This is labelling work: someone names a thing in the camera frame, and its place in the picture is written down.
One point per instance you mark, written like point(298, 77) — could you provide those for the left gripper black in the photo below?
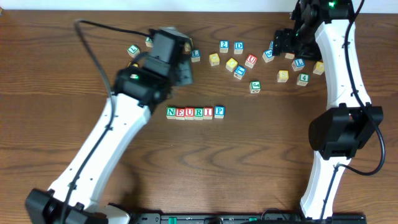
point(185, 72)

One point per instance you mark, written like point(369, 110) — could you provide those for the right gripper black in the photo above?
point(280, 43)

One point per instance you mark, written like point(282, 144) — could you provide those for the yellow s block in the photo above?
point(188, 46)
point(282, 76)

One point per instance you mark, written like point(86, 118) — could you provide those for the green N block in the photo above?
point(171, 112)

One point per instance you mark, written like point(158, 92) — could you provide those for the red E block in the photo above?
point(180, 114)

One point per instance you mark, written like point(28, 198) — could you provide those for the red u block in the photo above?
point(250, 61)
point(189, 113)

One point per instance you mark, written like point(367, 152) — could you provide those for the red I block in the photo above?
point(208, 113)

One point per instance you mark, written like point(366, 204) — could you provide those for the blue P block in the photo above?
point(219, 112)

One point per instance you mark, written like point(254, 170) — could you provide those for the green R block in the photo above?
point(198, 113)

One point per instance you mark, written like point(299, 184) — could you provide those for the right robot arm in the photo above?
point(325, 30)

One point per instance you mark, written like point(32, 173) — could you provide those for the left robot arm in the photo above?
point(75, 195)

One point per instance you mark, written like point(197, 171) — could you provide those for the blue D block right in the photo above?
point(271, 46)

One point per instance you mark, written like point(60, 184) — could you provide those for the blue d block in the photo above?
point(238, 47)
point(271, 46)

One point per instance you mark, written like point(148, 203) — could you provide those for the red M block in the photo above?
point(289, 56)

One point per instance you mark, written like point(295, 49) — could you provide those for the blue 5 block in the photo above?
point(268, 56)

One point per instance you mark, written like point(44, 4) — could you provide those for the blue L block centre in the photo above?
point(195, 56)

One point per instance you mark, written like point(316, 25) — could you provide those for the blue l block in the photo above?
point(298, 64)
point(195, 56)

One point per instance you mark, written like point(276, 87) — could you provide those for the yellow S block top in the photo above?
point(188, 46)

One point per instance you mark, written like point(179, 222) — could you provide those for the blue L block right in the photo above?
point(298, 64)

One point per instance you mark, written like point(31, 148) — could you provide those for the green J block upper left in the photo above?
point(149, 42)

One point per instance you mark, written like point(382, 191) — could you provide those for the green j block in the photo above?
point(149, 42)
point(255, 87)

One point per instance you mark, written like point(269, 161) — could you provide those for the yellow O block left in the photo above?
point(214, 59)

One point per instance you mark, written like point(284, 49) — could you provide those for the yellow o block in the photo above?
point(214, 59)
point(231, 64)

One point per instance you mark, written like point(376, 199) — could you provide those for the yellow C block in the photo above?
point(133, 64)

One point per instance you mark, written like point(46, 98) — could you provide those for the green 4 block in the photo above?
point(303, 79)

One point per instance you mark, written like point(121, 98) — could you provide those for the yellow G block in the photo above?
point(318, 68)

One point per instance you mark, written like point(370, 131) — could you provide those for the blue D block centre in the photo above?
point(238, 47)

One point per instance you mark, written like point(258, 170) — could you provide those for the green L block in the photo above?
point(133, 51)

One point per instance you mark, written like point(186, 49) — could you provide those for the blue 2 block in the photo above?
point(224, 46)

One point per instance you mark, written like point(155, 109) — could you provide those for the yellow O block right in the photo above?
point(231, 64)

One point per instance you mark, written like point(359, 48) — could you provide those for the green J block lower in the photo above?
point(255, 87)

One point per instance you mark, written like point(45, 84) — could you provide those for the blue T block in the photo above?
point(239, 72)

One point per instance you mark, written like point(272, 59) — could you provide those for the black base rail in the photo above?
point(269, 217)

